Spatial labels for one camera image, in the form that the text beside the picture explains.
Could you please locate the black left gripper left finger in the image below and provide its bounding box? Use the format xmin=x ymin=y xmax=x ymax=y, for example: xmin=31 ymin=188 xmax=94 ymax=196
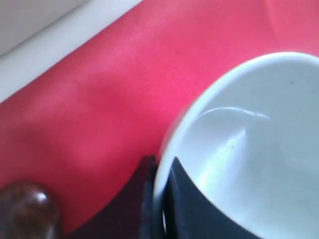
xmin=66 ymin=155 xmax=158 ymax=239

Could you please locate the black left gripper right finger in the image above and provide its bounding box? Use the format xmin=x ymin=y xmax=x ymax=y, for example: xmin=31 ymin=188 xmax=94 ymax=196
xmin=163 ymin=158 xmax=258 ymax=239

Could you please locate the white ceramic floral bowl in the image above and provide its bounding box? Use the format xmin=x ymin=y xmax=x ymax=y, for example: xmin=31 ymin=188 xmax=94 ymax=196
xmin=152 ymin=52 xmax=319 ymax=239

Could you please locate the red tablecloth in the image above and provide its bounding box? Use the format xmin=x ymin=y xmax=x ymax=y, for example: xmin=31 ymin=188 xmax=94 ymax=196
xmin=0 ymin=0 xmax=319 ymax=233

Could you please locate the dark wooden spoon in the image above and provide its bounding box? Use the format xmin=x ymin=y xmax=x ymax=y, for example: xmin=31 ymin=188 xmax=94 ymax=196
xmin=0 ymin=181 xmax=64 ymax=239

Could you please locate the cream plastic storage bin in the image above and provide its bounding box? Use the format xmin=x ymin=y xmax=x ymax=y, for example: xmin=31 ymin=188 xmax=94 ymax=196
xmin=0 ymin=0 xmax=124 ymax=55

